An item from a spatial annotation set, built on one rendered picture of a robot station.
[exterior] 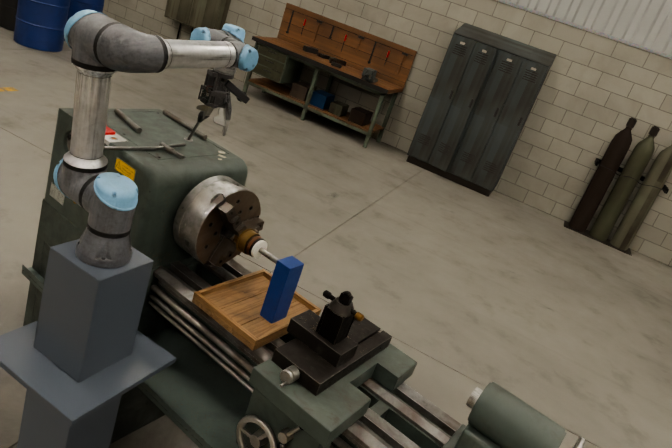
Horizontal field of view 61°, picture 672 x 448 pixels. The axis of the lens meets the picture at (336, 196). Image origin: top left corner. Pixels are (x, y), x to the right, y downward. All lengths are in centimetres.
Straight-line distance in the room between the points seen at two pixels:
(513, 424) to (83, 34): 148
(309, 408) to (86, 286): 70
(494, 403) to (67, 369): 121
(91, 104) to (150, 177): 44
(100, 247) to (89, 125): 33
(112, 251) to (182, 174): 49
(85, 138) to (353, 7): 746
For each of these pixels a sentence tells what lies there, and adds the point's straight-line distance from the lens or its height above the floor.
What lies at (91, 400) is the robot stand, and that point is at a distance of 183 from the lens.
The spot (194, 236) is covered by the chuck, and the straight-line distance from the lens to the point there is 202.
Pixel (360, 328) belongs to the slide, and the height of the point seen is 97.
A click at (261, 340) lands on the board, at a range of 192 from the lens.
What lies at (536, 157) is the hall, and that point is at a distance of 839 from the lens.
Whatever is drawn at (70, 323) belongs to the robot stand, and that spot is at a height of 92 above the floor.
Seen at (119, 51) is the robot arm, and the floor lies 169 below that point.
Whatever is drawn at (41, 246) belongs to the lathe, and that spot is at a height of 67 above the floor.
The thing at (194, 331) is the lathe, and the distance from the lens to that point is 213.
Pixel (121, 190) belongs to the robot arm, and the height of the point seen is 132.
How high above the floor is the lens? 201
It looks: 20 degrees down
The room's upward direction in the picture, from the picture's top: 19 degrees clockwise
